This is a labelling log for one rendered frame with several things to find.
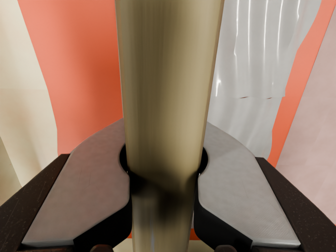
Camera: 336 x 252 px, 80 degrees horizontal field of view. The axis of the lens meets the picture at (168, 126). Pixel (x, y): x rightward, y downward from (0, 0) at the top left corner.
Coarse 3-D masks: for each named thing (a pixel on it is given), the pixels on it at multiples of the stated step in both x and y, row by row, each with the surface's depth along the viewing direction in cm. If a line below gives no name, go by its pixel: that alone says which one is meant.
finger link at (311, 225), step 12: (264, 168) 8; (276, 180) 7; (288, 180) 7; (276, 192) 7; (288, 192) 7; (300, 192) 7; (288, 204) 6; (300, 204) 6; (312, 204) 6; (288, 216) 6; (300, 216) 6; (312, 216) 6; (324, 216) 6; (300, 228) 6; (312, 228) 6; (324, 228) 6; (300, 240) 5; (312, 240) 5; (324, 240) 5
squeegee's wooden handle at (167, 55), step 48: (144, 0) 5; (192, 0) 5; (144, 48) 6; (192, 48) 6; (144, 96) 6; (192, 96) 6; (144, 144) 7; (192, 144) 7; (144, 192) 8; (192, 192) 8; (144, 240) 10
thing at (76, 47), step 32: (32, 0) 14; (64, 0) 14; (96, 0) 14; (32, 32) 15; (64, 32) 15; (96, 32) 15; (320, 32) 15; (64, 64) 16; (96, 64) 16; (320, 64) 16; (320, 96) 18
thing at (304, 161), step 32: (64, 96) 17; (96, 96) 17; (288, 96) 18; (64, 128) 19; (96, 128) 19; (288, 128) 19; (320, 128) 19; (288, 160) 21; (320, 160) 21; (320, 192) 23
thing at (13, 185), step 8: (0, 144) 19; (0, 152) 19; (0, 160) 19; (8, 160) 20; (0, 168) 19; (8, 168) 20; (0, 176) 19; (8, 176) 20; (16, 176) 21; (0, 184) 19; (8, 184) 20; (16, 184) 21; (0, 192) 19; (8, 192) 20; (0, 200) 19
